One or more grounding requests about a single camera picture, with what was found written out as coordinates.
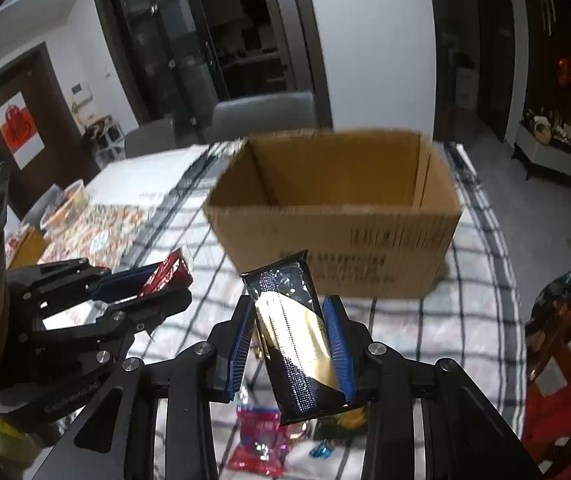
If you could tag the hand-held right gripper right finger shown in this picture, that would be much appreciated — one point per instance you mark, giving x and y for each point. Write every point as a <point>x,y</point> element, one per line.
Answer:
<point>338,355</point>

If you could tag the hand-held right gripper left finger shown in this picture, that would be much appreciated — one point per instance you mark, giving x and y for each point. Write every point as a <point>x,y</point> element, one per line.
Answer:
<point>239,355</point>

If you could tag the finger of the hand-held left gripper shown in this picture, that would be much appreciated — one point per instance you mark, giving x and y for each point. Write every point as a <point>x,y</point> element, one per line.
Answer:
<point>150,310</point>
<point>120,282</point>

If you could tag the dark red snack packet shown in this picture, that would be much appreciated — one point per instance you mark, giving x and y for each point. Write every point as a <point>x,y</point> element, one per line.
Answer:
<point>168,272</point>

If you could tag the black gold snack packet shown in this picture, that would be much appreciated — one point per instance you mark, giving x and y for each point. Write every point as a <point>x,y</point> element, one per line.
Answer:
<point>290,340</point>

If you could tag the blue gold candy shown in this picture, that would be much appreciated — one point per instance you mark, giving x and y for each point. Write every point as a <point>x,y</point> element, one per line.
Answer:
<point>321,450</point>

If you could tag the brown cardboard box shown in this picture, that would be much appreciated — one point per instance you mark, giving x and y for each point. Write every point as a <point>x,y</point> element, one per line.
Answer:
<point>325,240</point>

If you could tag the yellow box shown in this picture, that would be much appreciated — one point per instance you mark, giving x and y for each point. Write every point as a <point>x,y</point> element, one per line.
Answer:
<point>28,247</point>

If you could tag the patterned table mat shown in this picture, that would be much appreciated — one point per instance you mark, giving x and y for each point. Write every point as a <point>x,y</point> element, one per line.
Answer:
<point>110,230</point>

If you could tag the gold green snack packet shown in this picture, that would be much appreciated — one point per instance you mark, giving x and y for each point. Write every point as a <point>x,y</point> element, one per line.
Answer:
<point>350,417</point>

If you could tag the clear plastic container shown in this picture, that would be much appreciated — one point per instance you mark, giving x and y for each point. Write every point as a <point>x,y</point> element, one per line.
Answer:
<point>68,197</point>

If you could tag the pink red snack packet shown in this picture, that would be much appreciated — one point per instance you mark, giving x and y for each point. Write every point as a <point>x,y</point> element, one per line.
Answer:
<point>258,440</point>

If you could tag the red white door poster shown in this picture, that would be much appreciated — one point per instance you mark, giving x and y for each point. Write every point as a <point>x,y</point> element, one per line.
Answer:
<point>18,127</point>

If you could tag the checked white tablecloth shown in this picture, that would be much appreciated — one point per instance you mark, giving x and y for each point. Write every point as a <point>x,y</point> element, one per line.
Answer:
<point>440,320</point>

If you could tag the brown door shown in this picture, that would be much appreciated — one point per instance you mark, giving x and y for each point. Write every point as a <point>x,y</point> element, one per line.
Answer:
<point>60,125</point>

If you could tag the small white shelf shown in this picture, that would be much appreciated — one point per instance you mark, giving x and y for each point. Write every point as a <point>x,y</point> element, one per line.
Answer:
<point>103,140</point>

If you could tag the grey chair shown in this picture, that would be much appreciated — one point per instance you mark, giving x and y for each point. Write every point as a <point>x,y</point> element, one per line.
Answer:
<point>265,115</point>
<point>148,137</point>

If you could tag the red wooden chair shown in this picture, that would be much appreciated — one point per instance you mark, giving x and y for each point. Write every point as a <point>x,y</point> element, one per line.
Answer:
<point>560,395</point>

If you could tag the dark framed glass door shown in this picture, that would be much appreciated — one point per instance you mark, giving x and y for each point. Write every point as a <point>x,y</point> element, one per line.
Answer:
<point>165,35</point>

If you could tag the low tv cabinet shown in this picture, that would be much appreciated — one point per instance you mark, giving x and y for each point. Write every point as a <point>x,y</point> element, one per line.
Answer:
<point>558,157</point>

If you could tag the wall intercom panel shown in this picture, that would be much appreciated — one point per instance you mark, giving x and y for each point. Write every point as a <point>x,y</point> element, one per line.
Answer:
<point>80,89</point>

